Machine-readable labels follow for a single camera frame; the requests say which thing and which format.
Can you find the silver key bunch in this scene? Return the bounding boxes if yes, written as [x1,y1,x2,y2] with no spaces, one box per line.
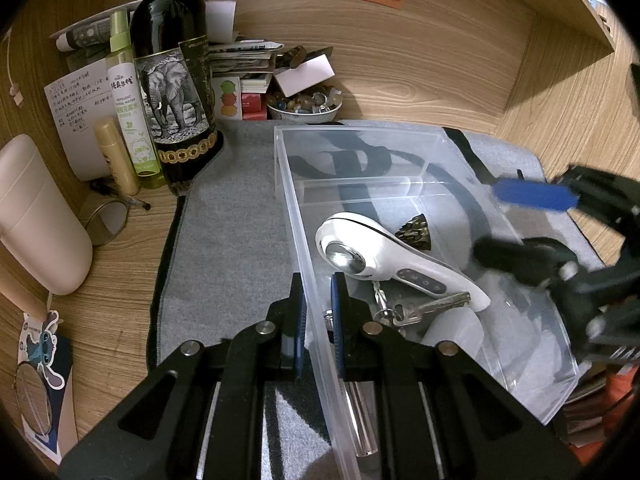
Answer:
[372,281,471,330]

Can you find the white handheld massager device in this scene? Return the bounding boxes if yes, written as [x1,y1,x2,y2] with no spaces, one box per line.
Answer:
[314,211,490,312]

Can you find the dark patterned cone shell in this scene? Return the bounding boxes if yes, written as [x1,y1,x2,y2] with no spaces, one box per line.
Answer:
[395,214,432,252]

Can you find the clear plastic storage box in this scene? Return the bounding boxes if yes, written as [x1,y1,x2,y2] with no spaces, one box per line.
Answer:
[274,124,578,479]

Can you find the grey mat with black letters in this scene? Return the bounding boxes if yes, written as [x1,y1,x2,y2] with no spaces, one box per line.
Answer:
[148,120,602,479]

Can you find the white bowl of stones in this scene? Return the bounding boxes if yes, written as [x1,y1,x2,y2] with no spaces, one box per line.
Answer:
[266,87,343,125]

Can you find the white folded card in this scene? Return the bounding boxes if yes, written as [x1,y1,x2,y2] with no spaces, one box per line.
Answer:
[274,54,335,98]

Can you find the beige lip balm tube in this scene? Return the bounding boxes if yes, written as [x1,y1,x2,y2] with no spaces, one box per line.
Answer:
[93,117,140,196]

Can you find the fruit picture box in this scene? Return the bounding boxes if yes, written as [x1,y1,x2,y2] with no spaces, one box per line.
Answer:
[212,76,242,120]

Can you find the blue cartoon sticker card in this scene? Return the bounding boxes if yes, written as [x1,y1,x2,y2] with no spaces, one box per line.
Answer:
[15,310,78,465]

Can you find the stack of books and papers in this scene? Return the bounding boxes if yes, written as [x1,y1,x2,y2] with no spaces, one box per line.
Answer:
[206,40,284,93]

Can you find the beige plastic cup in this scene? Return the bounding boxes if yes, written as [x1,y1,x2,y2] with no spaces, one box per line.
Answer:
[1,134,93,296]

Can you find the green white spray bottle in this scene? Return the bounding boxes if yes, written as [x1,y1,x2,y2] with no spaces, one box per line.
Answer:
[106,9,165,188]

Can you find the dark wine bottle elephant label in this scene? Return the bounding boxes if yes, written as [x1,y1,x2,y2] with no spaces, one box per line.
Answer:
[130,0,224,196]

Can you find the white handwritten note paper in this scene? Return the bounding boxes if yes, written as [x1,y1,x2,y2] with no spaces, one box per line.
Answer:
[44,60,115,182]

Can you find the glasses with thin frame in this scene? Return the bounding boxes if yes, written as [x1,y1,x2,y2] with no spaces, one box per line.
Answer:
[79,179,151,247]

